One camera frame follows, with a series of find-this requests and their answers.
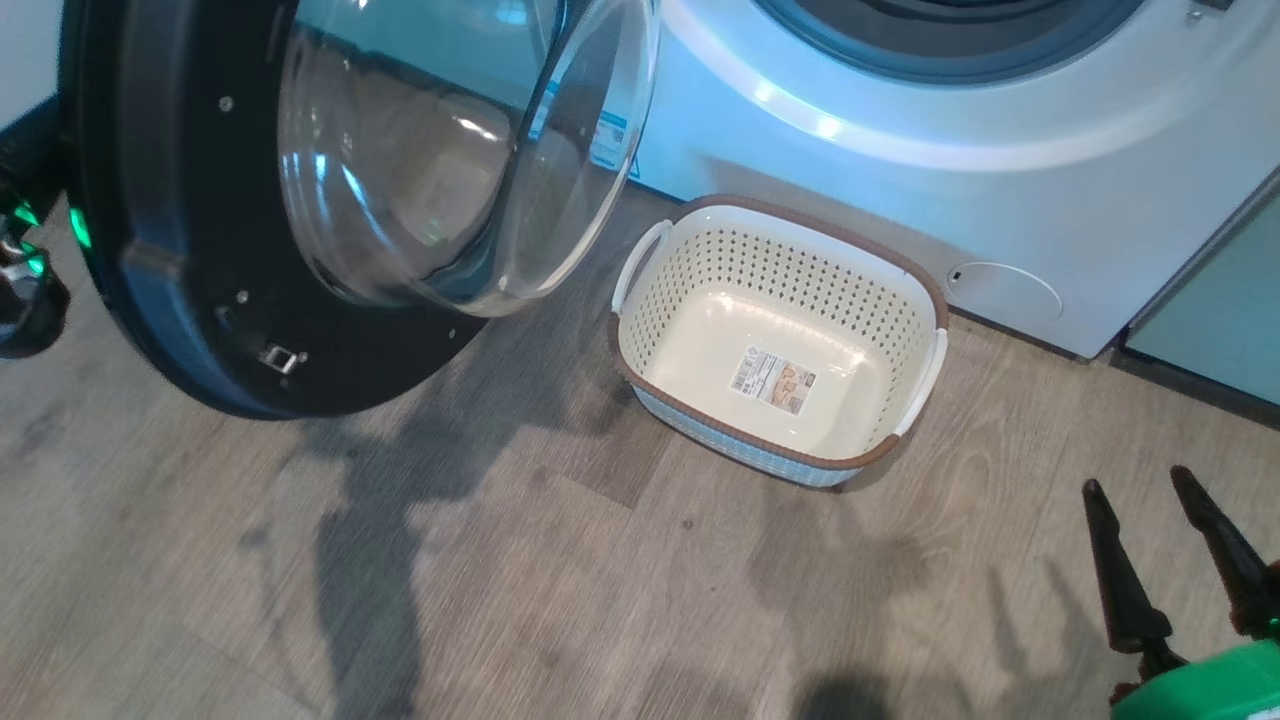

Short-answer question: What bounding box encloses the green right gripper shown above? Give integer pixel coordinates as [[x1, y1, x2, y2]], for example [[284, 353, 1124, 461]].
[[1082, 465, 1280, 720]]

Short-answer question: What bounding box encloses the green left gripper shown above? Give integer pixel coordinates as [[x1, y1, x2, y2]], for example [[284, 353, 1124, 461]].
[[0, 195, 71, 359]]

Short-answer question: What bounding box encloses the black round glass washer door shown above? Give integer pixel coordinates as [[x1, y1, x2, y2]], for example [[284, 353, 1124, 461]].
[[58, 0, 663, 421]]

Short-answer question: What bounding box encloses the white front-load washing machine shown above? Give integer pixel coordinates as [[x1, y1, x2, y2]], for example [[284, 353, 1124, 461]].
[[530, 0, 1280, 361]]

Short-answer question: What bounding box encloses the pale green plain cabinet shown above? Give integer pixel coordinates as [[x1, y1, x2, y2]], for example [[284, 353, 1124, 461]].
[[1125, 165, 1280, 406]]

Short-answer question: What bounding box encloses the round white filter cover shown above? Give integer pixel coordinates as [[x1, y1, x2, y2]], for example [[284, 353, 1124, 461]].
[[945, 262, 1064, 323]]

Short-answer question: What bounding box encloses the basket product label sticker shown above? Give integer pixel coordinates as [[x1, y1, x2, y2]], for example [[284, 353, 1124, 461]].
[[728, 347, 818, 414]]

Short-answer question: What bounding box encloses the cream perforated laundry basket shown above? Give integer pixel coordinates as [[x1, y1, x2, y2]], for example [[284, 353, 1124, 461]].
[[608, 193, 949, 489]]

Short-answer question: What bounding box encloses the blue energy label sticker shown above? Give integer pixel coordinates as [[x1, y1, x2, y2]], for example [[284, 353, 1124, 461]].
[[530, 80, 641, 179]]

